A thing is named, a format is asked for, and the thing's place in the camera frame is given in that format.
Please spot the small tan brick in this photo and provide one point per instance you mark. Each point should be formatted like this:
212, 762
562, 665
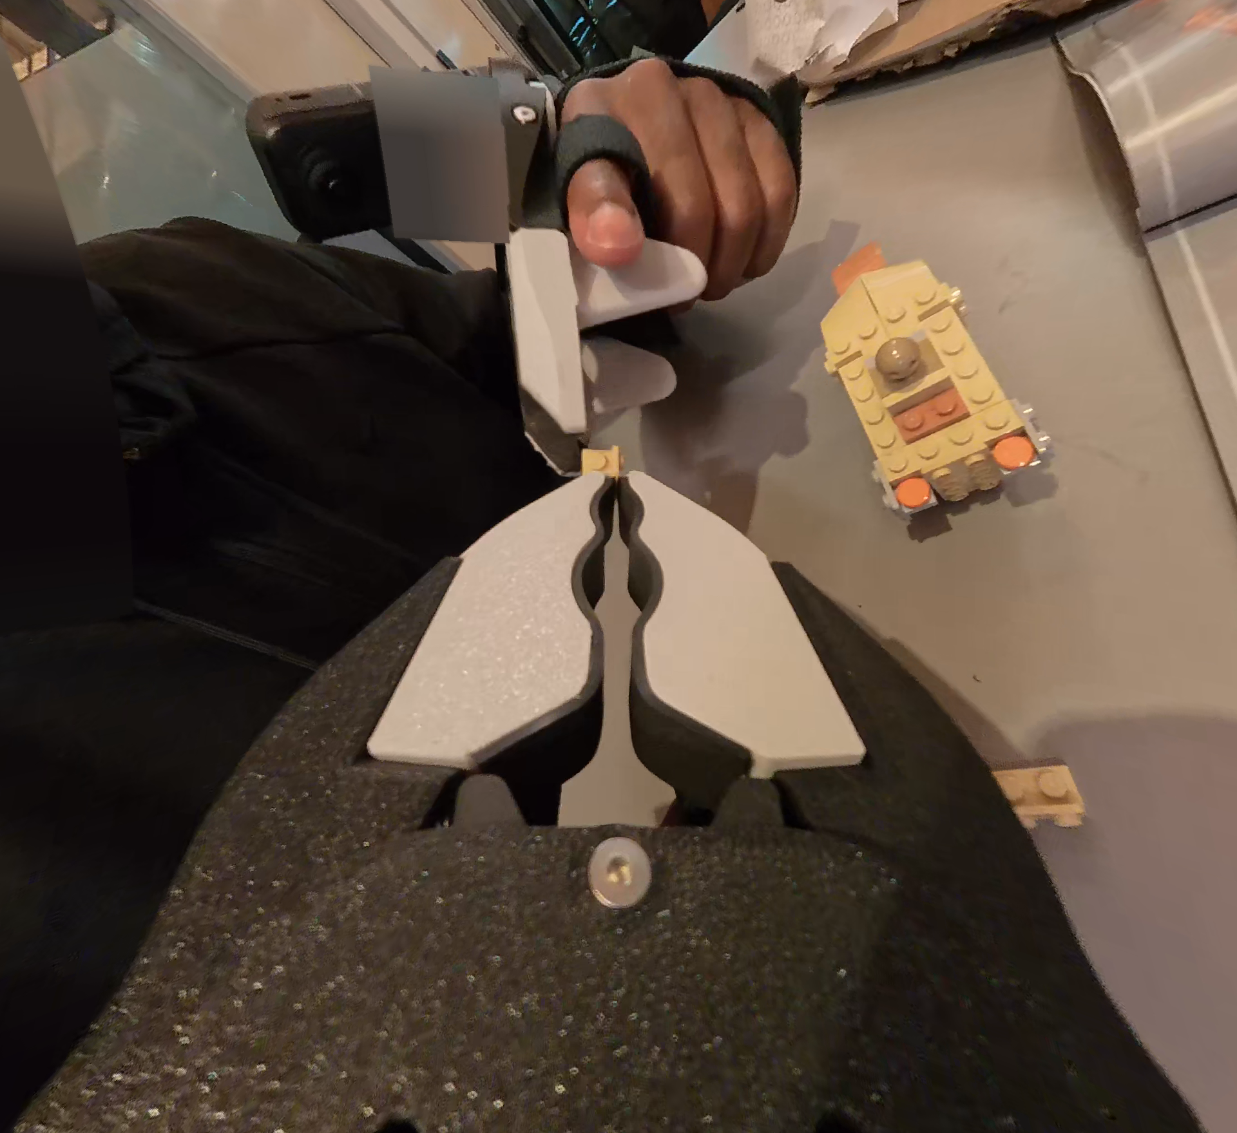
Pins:
603, 460
1043, 793

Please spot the grey brick instruction booklet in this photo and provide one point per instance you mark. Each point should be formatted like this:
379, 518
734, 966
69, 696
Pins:
1179, 139

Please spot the grey desk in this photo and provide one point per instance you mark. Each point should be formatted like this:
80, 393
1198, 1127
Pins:
965, 622

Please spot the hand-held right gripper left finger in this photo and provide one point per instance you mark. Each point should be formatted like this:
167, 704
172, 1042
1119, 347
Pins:
484, 660

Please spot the tan and brown brick model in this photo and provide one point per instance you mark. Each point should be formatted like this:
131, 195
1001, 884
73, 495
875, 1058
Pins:
919, 351

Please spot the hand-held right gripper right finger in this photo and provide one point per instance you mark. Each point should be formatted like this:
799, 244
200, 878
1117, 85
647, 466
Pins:
745, 660

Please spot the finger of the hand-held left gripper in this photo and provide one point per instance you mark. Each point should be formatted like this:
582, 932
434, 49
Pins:
547, 331

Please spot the person's left hand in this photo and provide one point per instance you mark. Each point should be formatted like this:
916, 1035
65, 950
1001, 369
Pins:
715, 169

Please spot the dark cloth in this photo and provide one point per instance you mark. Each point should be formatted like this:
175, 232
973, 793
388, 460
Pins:
289, 427

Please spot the brown cardboard sheet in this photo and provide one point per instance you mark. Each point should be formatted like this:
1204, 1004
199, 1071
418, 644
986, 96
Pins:
1013, 23

